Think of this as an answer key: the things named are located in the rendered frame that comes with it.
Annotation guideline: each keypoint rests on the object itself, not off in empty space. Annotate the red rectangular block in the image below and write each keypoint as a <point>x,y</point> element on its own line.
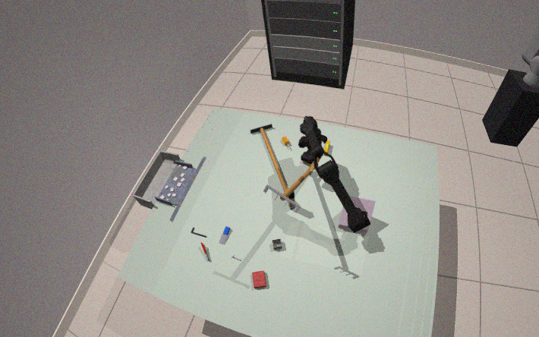
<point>259,279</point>

